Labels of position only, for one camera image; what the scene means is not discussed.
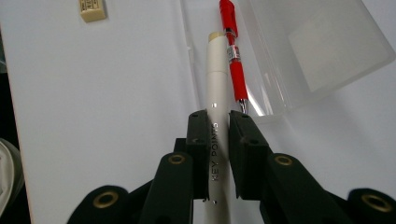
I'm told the red pen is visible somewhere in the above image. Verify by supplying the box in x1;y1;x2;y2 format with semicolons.
219;0;250;116

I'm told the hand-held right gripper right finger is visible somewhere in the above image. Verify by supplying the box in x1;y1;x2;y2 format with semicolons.
228;109;347;224

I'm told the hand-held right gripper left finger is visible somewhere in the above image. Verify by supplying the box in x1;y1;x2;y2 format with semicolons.
139;108;211;224

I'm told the clear plastic pencil case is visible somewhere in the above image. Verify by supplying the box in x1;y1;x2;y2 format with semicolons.
179;0;396;126

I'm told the white pen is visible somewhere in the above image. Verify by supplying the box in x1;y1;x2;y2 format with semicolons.
204;31;233;224

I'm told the beige eraser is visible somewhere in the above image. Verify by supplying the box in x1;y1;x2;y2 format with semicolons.
78;0;108;23

